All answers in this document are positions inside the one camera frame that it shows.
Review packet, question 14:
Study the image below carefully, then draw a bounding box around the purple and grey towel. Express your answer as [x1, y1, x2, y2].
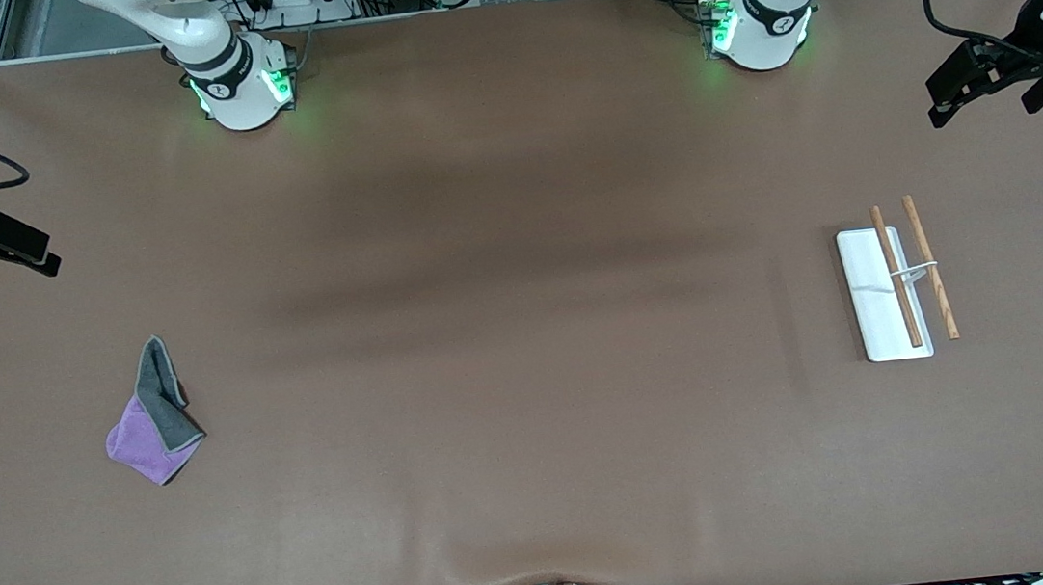
[94, 331, 212, 492]

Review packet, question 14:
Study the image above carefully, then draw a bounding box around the white rectangular tray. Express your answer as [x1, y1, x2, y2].
[832, 191, 963, 366]

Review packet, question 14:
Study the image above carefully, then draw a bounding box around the brown table mat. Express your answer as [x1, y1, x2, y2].
[0, 0, 1043, 585]

